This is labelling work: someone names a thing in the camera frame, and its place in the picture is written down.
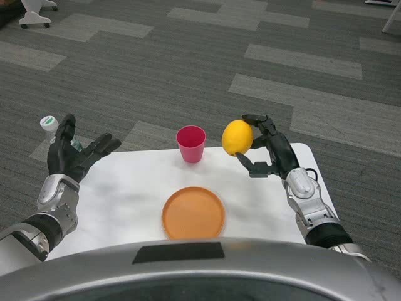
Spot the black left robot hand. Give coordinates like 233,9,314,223
46,113,122,183

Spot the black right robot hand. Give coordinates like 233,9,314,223
235,114,300,180

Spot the yellow lemon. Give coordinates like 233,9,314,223
221,119,254,157

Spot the clear bottle with green-white cap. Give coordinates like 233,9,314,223
39,115,83,153

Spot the pink plastic cup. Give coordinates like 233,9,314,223
175,125,207,164

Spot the orange round plate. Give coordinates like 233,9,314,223
161,186,226,241

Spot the black floor object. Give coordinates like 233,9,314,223
0,9,22,31

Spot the silver robot chest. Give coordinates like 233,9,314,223
0,237,401,301

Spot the white table leg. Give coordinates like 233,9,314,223
381,6,401,34

